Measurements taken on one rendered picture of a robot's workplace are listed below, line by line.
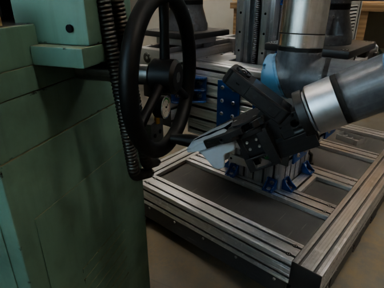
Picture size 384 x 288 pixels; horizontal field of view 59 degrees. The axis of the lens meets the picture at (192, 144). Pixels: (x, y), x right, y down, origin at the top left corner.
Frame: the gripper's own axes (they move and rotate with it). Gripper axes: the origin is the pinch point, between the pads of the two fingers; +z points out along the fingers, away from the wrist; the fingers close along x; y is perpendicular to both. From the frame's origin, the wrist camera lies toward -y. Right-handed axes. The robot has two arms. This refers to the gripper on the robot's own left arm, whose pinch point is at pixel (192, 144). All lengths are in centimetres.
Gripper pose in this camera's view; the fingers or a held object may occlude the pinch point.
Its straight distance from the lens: 58.9
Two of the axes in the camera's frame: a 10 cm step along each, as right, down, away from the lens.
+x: 3.2, -3.8, 8.7
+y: 4.6, 8.6, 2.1
